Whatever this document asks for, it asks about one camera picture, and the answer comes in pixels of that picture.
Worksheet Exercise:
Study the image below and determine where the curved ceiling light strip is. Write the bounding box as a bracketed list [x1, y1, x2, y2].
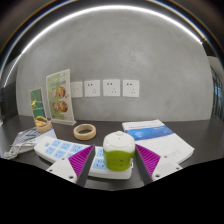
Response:
[1, 4, 204, 88]

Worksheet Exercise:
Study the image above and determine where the tall green menu stand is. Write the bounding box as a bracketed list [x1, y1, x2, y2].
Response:
[45, 68, 77, 126]

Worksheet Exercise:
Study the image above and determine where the white book with blue band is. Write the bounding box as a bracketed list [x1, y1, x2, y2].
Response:
[121, 119, 195, 164]

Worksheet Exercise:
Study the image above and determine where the small yellow green sign stand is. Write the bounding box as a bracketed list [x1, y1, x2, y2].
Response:
[28, 87, 48, 124]

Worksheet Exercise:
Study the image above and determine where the white wall socket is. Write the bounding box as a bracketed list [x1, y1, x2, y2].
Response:
[83, 79, 101, 98]
[122, 79, 141, 98]
[102, 78, 121, 98]
[70, 81, 84, 99]

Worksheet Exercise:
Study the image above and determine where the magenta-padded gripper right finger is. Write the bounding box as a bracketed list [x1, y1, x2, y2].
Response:
[133, 143, 183, 185]

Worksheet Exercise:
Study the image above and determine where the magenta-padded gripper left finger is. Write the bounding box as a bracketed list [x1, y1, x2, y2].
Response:
[45, 144, 96, 188]

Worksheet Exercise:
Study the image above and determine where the beige tape roll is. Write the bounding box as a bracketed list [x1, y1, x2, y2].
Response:
[73, 123, 97, 141]

